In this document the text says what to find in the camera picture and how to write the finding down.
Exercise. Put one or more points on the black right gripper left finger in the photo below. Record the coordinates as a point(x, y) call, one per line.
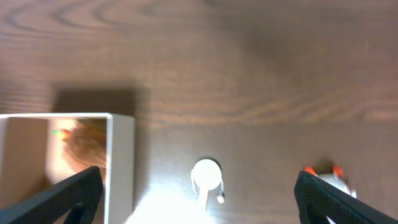
point(77, 197)

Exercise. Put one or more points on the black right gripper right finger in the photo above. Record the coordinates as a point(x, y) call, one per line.
point(319, 203)

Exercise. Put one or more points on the pink white duck toy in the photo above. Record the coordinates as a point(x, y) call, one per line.
point(334, 178)

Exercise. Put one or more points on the brown plush capybara toy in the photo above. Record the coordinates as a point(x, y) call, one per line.
point(75, 145)

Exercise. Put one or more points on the white cardboard box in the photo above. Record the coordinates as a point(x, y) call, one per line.
point(32, 158)

